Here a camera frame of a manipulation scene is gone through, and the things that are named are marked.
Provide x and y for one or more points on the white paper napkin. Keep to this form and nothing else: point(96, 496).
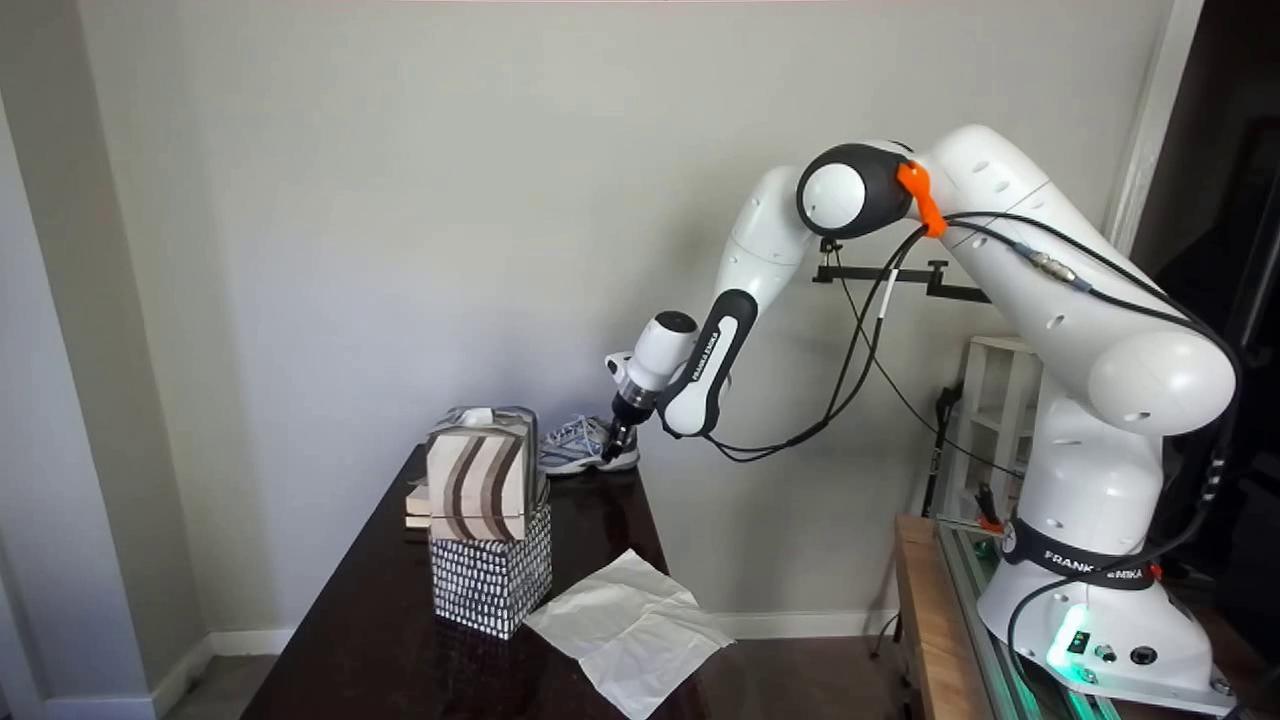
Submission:
point(635, 634)

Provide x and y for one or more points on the striped tissue box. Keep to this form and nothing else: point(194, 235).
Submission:
point(481, 477)

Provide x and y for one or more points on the dark wooden dresser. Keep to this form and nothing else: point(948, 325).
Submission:
point(375, 651)

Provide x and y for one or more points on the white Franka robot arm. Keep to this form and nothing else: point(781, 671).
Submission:
point(1121, 374)

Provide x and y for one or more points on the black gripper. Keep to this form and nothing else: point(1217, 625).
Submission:
point(629, 411)

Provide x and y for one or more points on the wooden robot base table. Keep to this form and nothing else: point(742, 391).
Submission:
point(953, 664)

